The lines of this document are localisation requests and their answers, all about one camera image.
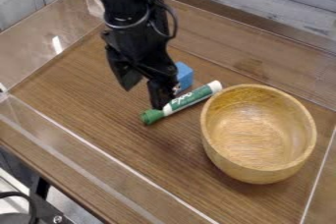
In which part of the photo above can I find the clear acrylic corner bracket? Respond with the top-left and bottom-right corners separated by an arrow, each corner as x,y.
85,0 -> 104,19

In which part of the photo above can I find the brown wooden bowl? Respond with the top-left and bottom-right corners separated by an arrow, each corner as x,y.
200,84 -> 317,185

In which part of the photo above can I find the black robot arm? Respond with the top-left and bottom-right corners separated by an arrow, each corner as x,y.
101,0 -> 178,109

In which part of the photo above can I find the blue rectangular block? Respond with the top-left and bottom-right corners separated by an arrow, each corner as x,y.
176,62 -> 194,91

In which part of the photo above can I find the clear acrylic front wall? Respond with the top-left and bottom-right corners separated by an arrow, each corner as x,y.
0,91 -> 218,224

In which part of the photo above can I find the black table leg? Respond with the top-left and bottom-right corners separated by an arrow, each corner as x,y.
36,177 -> 49,199

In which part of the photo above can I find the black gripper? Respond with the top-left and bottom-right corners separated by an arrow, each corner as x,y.
101,15 -> 180,110

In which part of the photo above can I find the green Expo marker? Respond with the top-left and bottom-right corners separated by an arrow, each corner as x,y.
140,81 -> 222,125

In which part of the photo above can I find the black cable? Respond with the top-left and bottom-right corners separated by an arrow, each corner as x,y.
0,191 -> 38,224

